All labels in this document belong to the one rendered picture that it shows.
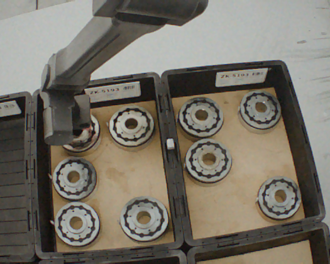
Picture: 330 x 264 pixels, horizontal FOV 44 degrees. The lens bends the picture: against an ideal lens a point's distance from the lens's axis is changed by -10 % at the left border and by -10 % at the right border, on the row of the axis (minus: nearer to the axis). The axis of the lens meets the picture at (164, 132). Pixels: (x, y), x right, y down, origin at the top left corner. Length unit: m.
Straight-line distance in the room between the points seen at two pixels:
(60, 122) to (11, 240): 0.35
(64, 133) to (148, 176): 0.27
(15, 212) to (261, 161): 0.58
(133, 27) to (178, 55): 0.82
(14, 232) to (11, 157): 0.19
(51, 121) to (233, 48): 0.69
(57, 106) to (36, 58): 0.59
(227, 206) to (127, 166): 0.24
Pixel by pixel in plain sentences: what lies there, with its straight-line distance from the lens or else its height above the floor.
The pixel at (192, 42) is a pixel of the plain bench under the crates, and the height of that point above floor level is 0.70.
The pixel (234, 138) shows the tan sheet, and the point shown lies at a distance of 1.04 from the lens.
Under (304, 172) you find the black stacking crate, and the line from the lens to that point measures 0.97.
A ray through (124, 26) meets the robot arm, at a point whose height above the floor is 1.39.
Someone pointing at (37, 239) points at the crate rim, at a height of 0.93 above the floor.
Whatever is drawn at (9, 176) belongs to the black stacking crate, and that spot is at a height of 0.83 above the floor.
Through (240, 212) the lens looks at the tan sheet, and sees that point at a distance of 0.97.
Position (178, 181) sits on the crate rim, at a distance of 0.88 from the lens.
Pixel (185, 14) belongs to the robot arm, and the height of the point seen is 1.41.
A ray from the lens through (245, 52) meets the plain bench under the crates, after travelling 1.33.
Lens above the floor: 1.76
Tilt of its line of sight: 64 degrees down
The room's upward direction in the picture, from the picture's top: 3 degrees counter-clockwise
